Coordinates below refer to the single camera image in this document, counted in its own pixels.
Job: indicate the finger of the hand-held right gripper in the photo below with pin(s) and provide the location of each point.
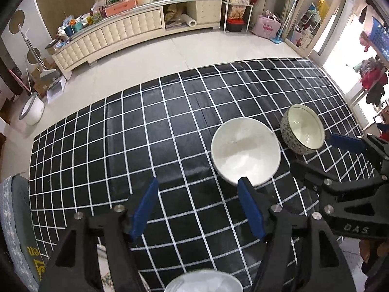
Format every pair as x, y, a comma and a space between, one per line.
316, 181
346, 142

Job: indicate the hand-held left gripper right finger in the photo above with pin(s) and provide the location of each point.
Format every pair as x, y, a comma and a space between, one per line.
250, 210

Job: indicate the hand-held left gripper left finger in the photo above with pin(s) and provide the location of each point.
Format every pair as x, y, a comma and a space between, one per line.
146, 210

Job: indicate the green patterned bowl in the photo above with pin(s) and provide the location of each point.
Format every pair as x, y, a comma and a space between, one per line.
304, 127

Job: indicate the plain white bowl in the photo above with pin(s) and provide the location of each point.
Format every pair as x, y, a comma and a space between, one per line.
246, 149

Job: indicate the white floral bowl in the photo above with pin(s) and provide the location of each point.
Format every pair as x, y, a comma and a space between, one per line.
203, 283

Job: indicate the person's right hand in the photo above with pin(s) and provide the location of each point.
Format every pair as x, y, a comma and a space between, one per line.
369, 252

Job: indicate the red hanging clothes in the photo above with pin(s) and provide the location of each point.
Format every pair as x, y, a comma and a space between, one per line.
372, 79

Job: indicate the black checked tablecloth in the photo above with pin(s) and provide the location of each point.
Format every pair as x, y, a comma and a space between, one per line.
152, 133

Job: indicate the blue plastic basket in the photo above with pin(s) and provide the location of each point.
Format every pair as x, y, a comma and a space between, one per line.
381, 36

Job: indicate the pink bag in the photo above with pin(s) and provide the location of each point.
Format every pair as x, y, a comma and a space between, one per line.
266, 27

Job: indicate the grey dustpan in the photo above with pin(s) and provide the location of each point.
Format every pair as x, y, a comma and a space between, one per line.
56, 89

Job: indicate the white bucket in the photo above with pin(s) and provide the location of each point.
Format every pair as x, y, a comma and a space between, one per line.
32, 111

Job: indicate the cardboard box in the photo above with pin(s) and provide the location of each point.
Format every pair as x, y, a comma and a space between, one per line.
41, 85

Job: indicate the white shelf rack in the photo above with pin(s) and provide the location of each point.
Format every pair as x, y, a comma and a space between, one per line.
237, 6

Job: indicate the cream TV cabinet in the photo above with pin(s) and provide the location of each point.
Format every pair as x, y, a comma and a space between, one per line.
127, 30

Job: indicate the broom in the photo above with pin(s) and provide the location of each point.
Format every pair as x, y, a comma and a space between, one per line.
19, 80

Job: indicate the white paper roll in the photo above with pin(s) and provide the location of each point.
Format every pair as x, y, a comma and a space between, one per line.
190, 21

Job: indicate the pink box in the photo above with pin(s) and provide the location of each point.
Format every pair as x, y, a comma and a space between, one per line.
120, 7

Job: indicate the round wall niche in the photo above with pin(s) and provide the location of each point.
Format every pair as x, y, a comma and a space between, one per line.
16, 21
32, 56

